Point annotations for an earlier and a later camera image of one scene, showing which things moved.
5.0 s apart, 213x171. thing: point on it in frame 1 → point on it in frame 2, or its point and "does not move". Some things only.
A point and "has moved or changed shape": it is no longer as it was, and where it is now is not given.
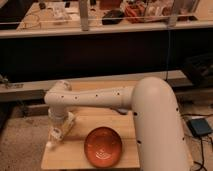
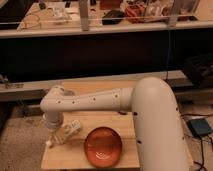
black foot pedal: x=198 y=126 does not move
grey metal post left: x=84 y=22 does not move
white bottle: x=56 y=118 has moved or changed shape
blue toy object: x=122 y=111 does not move
